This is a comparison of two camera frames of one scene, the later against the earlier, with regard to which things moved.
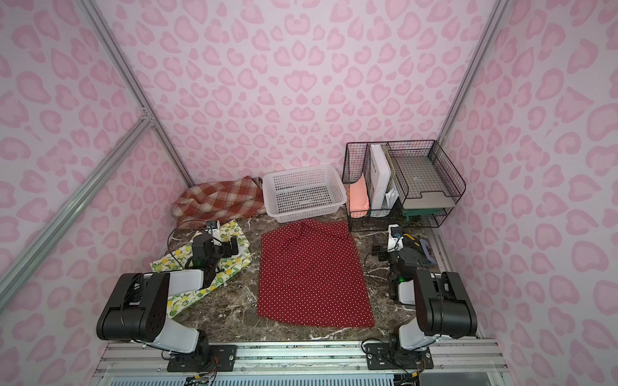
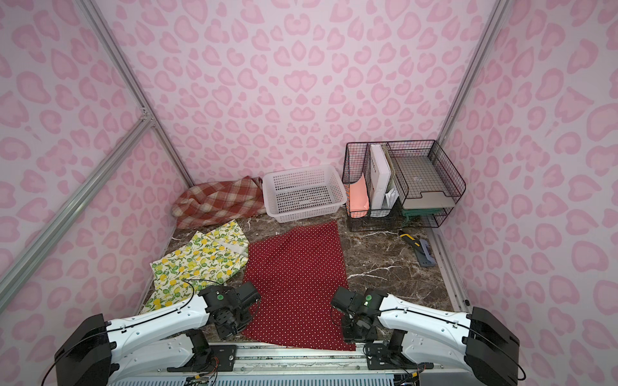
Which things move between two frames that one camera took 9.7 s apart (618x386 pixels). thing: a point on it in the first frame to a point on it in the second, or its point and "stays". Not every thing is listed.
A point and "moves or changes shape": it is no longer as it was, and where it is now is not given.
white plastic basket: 302,193 stays
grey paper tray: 422,185 stays
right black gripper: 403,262 to 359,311
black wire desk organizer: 399,184 stays
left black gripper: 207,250 to 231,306
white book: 380,174 stays
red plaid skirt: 224,199 stays
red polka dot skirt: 310,273 moves or changes shape
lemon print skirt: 179,258 stays
